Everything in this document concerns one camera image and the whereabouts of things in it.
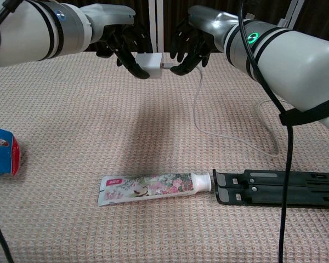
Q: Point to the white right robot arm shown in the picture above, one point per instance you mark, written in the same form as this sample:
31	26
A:
299	68

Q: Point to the white frame post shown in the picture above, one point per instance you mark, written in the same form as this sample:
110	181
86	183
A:
292	12
157	30

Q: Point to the floral toothpaste tube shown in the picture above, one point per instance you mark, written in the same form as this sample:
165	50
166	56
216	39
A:
153	187

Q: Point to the white charger block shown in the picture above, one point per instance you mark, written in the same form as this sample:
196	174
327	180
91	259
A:
152	63

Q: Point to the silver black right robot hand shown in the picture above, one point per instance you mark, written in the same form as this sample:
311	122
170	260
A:
208	24

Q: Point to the blue red snack packet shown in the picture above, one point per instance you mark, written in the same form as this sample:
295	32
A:
1	156

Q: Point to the beige woven tablecloth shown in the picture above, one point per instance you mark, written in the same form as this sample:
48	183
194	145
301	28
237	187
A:
98	115

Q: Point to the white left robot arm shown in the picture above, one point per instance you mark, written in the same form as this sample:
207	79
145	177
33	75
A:
24	38

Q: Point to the black folding stand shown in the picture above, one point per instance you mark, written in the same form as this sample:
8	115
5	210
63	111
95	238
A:
263	191

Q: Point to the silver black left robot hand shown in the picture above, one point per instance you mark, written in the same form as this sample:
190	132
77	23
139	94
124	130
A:
112	16

